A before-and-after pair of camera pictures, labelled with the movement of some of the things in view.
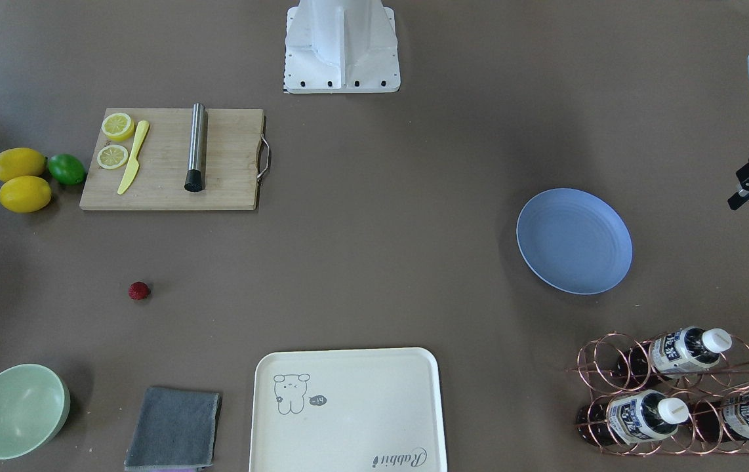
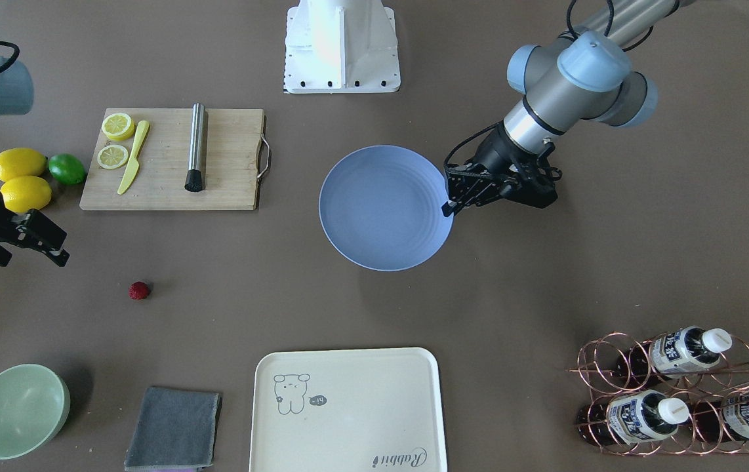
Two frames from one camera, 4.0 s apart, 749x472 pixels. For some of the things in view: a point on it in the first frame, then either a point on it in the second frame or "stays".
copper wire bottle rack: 692,393 stays
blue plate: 574,241 → 380,208
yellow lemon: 25,193 stays
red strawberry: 138,290 stays
